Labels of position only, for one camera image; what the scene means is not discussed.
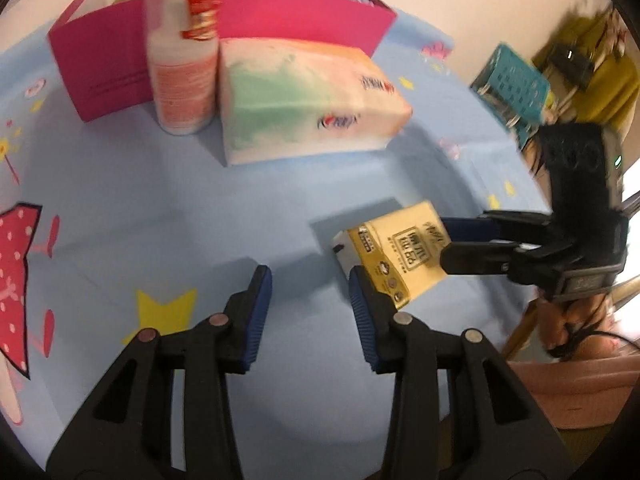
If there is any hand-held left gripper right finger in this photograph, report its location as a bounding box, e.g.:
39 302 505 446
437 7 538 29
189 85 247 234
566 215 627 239
347 265 576 480

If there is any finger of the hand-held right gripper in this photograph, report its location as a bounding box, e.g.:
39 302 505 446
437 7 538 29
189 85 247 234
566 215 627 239
439 240 566 286
440 210 556 246

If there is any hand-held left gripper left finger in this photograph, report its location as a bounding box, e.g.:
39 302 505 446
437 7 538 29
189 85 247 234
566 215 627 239
45 264 273 480

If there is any yellow tissue packet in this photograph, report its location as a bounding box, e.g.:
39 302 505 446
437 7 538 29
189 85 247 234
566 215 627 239
330 200 453 311

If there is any pink cardboard box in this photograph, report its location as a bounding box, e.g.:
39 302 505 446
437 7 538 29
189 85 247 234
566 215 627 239
47 0 398 123

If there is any person's right forearm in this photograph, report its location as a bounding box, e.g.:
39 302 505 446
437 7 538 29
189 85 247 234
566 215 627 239
507 330 640 431

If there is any person's right hand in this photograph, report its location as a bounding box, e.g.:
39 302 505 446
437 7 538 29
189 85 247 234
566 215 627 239
537 290 613 361

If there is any wooden furniture leg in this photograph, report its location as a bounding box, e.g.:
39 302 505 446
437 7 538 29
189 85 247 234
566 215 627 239
501 300 543 361

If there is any yellow chair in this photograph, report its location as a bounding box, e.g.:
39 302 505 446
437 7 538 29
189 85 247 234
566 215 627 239
532 15 640 126

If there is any teal plastic basket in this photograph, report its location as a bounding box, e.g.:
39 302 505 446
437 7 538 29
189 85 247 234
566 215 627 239
470 42 551 148

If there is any pastel tissue pack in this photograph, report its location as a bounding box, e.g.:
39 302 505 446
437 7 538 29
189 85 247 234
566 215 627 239
217 37 413 167

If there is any white bottle with red label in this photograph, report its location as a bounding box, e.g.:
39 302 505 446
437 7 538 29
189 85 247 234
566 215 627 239
145 0 223 136

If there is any black hair tie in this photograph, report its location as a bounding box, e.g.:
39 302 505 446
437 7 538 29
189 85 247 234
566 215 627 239
547 305 608 361

